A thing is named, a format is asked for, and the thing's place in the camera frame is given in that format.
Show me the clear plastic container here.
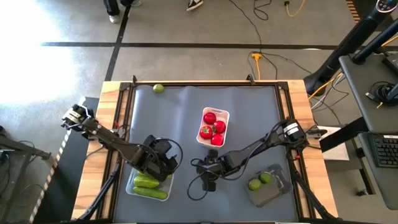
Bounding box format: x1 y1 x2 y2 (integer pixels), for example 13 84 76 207
245 163 294 208

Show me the black desk leg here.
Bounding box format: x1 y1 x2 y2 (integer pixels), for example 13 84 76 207
318 116 369 153

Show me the gray keyboard desk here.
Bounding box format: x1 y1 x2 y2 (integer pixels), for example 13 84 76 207
356 132 398 211

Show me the person's black white shoe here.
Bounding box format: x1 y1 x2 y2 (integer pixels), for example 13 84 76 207
185 0 205 12

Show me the yellow plug cable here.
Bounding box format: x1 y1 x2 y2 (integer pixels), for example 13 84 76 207
251 52 262 81

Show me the black tower fan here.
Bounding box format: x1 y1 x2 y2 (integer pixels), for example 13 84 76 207
303 0 398 96

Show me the long yellow floor cable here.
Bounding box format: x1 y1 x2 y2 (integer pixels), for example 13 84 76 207
307 72 344 101

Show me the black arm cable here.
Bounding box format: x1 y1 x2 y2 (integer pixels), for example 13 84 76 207
186 157 218 202
155 138 184 175

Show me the black keyboard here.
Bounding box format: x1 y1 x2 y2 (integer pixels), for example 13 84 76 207
372 136 398 169

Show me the looped black floor cable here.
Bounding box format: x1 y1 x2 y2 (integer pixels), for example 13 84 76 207
253 0 274 21

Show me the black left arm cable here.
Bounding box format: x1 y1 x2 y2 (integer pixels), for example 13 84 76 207
155 138 184 175

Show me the black striped floor mat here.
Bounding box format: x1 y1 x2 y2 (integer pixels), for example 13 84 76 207
29 96 101 224

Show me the black diagonal frame strut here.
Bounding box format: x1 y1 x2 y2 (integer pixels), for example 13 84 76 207
76 161 122 222
289 167 338 221

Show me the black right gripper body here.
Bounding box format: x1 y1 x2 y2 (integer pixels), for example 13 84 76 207
195 149 236 179

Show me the gray table mat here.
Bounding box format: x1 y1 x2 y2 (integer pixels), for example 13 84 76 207
113 84 300 223

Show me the red tomato with green calyx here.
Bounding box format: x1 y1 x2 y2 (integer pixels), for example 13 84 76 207
199 125 214 140

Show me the white slotted plastic basket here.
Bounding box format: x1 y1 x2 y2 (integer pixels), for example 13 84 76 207
195 106 231 150

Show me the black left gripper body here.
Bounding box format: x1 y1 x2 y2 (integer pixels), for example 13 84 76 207
145 134 179 183

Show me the black metal stand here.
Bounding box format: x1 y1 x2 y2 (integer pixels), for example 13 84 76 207
0 124 52 224

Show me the long black floor cable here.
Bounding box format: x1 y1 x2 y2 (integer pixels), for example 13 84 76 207
228 0 313 80

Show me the coiled black cable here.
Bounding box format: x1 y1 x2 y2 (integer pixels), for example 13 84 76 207
365 80 398 108

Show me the long green cucumber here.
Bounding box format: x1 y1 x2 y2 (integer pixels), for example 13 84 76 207
132 185 169 201

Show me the short yellow floor cable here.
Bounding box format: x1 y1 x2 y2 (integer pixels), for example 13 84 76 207
284 0 307 18

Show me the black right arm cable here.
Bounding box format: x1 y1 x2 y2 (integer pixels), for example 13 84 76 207
186 157 218 202

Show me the white paper sheet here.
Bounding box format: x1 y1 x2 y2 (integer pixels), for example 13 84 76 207
317 126 351 162

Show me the clear cucumber basket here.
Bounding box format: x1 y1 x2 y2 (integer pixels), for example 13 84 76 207
125 166 174 202

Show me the person's leg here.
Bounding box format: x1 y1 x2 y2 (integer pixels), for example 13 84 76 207
103 0 121 24

